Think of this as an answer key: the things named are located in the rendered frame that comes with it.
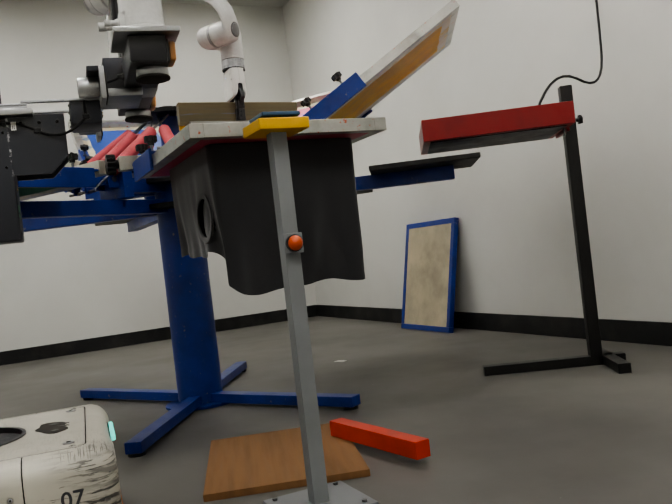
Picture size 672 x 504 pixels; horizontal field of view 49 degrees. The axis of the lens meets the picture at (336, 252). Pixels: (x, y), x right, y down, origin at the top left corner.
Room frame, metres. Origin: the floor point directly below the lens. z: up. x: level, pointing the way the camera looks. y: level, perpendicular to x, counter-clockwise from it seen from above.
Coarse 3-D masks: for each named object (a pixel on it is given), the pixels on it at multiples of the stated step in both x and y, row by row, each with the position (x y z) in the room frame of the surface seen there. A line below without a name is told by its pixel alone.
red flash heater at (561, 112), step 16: (496, 112) 3.00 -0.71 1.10; (512, 112) 3.00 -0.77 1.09; (528, 112) 2.99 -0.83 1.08; (544, 112) 2.99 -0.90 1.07; (560, 112) 2.98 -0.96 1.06; (432, 128) 3.03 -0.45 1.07; (448, 128) 3.02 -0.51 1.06; (464, 128) 3.02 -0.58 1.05; (480, 128) 3.01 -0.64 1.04; (496, 128) 3.00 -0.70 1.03; (512, 128) 3.00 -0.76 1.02; (528, 128) 2.99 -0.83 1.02; (544, 128) 3.02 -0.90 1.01; (560, 128) 3.08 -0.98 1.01; (432, 144) 3.12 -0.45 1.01; (448, 144) 3.18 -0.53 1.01; (464, 144) 3.25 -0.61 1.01; (480, 144) 3.32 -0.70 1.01; (496, 144) 3.39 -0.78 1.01
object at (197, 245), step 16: (192, 160) 2.19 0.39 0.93; (176, 176) 2.39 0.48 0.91; (192, 176) 2.22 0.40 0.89; (208, 176) 2.06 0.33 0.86; (176, 192) 2.42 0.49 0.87; (192, 192) 2.24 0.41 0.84; (208, 192) 2.09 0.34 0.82; (176, 208) 2.45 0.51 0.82; (192, 208) 2.27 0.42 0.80; (208, 208) 2.08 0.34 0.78; (192, 224) 2.31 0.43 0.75; (208, 224) 2.14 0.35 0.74; (192, 240) 2.35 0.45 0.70; (208, 240) 2.11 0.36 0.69; (192, 256) 2.37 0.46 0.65; (224, 256) 2.10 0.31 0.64
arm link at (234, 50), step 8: (200, 32) 2.37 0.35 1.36; (240, 32) 2.45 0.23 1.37; (200, 40) 2.38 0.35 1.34; (208, 40) 2.36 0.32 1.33; (240, 40) 2.44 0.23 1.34; (208, 48) 2.39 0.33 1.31; (216, 48) 2.41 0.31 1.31; (224, 48) 2.42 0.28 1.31; (232, 48) 2.42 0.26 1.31; (240, 48) 2.43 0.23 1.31; (224, 56) 2.42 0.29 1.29; (232, 56) 2.42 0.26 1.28; (240, 56) 2.43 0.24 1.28
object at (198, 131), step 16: (192, 128) 1.93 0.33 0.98; (208, 128) 1.95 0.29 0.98; (224, 128) 1.96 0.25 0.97; (240, 128) 1.98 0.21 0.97; (320, 128) 2.08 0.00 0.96; (336, 128) 2.10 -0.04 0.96; (352, 128) 2.12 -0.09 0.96; (368, 128) 2.14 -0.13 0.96; (384, 128) 2.17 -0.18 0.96; (176, 144) 2.06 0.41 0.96; (192, 144) 2.03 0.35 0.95; (160, 160) 2.27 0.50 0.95; (160, 176) 2.65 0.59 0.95
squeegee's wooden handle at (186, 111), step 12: (180, 108) 2.36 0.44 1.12; (192, 108) 2.37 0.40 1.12; (204, 108) 2.39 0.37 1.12; (216, 108) 2.40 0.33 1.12; (228, 108) 2.42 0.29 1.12; (252, 108) 2.46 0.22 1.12; (264, 108) 2.47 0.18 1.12; (276, 108) 2.49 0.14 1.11; (288, 108) 2.51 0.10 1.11; (180, 120) 2.35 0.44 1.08; (192, 120) 2.37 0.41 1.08; (204, 120) 2.39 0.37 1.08; (216, 120) 2.40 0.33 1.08; (228, 120) 2.42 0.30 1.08
